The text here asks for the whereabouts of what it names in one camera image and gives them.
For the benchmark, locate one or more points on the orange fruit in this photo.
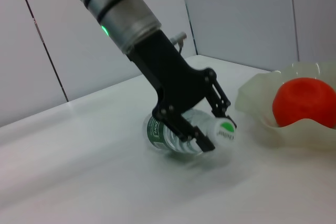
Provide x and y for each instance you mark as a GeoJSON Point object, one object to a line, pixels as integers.
{"type": "Point", "coordinates": [302, 103]}

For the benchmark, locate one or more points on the clear green-label water bottle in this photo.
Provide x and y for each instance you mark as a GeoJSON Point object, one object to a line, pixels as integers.
{"type": "Point", "coordinates": [225, 132]}

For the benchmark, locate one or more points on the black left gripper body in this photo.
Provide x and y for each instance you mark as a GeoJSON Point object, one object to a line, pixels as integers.
{"type": "Point", "coordinates": [170, 77]}

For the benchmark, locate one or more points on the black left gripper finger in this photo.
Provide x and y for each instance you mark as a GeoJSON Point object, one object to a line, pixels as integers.
{"type": "Point", "coordinates": [220, 100]}
{"type": "Point", "coordinates": [183, 127]}

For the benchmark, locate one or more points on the pale green wavy glass plate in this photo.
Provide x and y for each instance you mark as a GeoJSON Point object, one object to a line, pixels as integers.
{"type": "Point", "coordinates": [252, 95]}

